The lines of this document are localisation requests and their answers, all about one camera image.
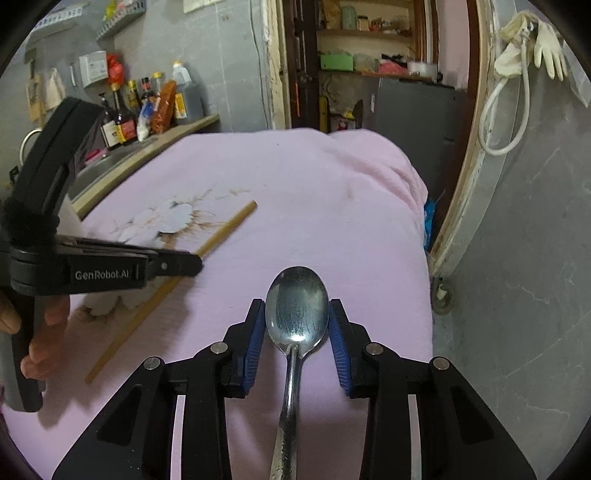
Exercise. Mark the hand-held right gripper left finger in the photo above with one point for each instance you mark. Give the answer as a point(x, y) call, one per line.
point(255, 350)

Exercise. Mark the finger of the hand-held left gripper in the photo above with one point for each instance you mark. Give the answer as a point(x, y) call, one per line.
point(180, 264)

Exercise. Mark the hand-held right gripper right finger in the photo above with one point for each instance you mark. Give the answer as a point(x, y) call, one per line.
point(339, 355)

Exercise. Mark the long bamboo chopstick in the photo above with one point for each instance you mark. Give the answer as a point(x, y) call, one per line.
point(226, 228)

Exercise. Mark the metal spoon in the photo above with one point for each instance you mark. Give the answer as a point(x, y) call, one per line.
point(298, 304)

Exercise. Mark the person's left hand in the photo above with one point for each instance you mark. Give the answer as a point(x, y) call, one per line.
point(48, 323)

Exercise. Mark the wooden counter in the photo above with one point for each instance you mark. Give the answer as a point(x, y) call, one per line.
point(152, 143)

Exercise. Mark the white blue packet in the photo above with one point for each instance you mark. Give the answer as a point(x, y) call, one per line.
point(144, 122)

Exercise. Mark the dark sauce bottle red label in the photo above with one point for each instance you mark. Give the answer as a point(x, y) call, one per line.
point(111, 129)

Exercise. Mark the orange snack packet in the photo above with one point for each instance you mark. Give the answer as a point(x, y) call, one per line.
point(165, 108)

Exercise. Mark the pink floral blanket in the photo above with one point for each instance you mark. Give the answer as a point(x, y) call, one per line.
point(323, 194)

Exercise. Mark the blue plastic bag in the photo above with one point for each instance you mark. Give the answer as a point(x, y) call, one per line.
point(429, 221)

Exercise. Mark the large dark liquid jug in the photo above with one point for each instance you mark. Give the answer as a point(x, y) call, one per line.
point(189, 101)

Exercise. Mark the yellow capped bottle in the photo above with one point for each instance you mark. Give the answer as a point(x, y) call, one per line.
point(158, 83)

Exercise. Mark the red plastic bag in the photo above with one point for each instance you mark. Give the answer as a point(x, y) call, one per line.
point(115, 69)

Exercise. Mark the white cardboard box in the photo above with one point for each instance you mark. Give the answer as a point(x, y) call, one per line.
point(93, 67)

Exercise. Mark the grey refrigerator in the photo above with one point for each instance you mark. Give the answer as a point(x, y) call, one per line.
point(415, 134)

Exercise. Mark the green box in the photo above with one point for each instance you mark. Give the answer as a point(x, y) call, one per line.
point(336, 62)

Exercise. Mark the pink plastic bag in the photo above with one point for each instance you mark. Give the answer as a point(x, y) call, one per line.
point(392, 68)

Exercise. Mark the wooden pantry shelves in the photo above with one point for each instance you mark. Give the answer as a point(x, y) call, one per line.
point(369, 32)

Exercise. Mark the cream rubber glove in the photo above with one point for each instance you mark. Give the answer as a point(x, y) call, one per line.
point(512, 46)
point(549, 48)

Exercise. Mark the metal wall rack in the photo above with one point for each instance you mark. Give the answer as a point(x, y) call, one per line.
point(120, 18)

